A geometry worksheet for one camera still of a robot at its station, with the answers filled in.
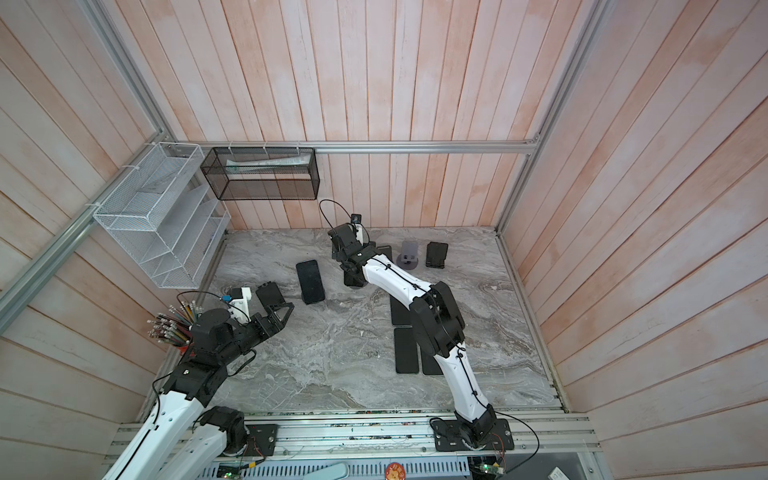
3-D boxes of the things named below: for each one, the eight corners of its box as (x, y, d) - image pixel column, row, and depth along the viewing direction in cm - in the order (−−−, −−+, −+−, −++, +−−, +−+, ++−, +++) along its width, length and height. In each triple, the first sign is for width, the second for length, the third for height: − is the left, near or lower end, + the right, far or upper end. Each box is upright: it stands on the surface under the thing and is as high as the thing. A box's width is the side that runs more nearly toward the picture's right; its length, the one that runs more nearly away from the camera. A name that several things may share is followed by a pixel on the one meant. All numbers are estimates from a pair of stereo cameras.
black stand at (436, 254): (426, 267, 111) (429, 253, 104) (426, 255, 114) (429, 241, 108) (444, 268, 110) (449, 254, 104) (444, 256, 114) (448, 242, 108)
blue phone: (307, 309, 100) (298, 286, 89) (304, 286, 106) (295, 263, 95) (326, 304, 101) (320, 282, 90) (322, 282, 107) (316, 258, 96)
